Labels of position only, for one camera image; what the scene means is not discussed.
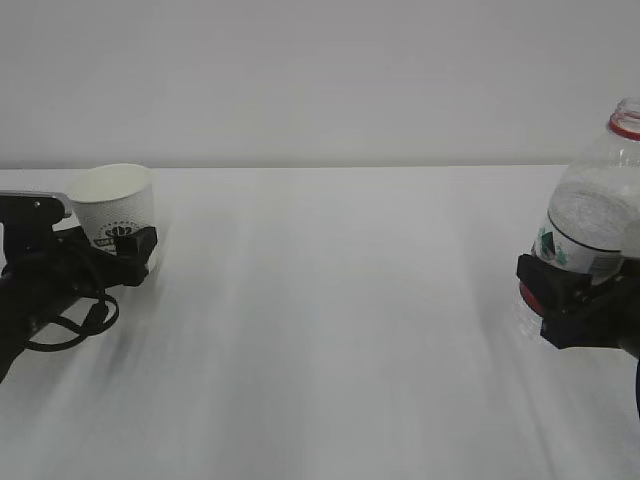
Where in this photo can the white paper cup green logo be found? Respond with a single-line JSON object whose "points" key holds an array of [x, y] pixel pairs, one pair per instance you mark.
{"points": [[112, 201]]}

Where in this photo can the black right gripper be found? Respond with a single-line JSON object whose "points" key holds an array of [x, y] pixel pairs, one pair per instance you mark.
{"points": [[576, 314]]}

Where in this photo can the clear water bottle red label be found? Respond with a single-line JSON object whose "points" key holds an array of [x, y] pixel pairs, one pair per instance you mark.
{"points": [[591, 223]]}

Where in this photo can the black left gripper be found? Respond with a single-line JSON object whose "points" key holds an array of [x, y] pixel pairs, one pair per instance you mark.
{"points": [[63, 281]]}

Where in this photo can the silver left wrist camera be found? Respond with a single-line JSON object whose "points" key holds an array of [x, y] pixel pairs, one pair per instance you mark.
{"points": [[33, 205]]}

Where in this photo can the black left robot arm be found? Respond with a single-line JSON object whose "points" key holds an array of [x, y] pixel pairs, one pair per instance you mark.
{"points": [[49, 340]]}

